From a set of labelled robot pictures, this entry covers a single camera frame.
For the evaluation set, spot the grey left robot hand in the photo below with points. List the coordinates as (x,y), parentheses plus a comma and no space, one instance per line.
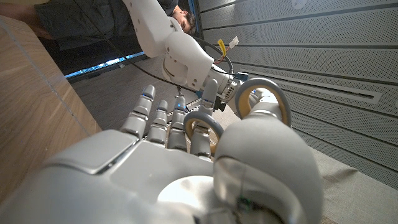
(228,88)

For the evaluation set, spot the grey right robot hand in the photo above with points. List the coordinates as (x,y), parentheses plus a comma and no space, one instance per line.
(140,177)

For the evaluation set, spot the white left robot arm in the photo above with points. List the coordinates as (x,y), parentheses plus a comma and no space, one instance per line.
(186,56)

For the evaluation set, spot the person in dark shirt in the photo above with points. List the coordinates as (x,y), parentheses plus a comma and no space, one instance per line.
(93,18)

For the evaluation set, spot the beige striped curtain backdrop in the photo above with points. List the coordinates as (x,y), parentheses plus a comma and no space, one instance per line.
(342,193)

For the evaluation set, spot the black zigzag frame strip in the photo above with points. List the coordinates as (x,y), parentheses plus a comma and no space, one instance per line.
(186,107)

